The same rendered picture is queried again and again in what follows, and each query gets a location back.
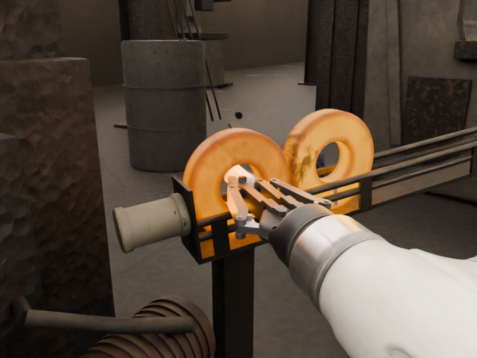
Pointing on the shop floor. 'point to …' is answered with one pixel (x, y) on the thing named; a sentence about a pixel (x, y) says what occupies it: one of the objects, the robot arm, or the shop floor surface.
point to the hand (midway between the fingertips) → (238, 179)
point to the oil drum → (164, 101)
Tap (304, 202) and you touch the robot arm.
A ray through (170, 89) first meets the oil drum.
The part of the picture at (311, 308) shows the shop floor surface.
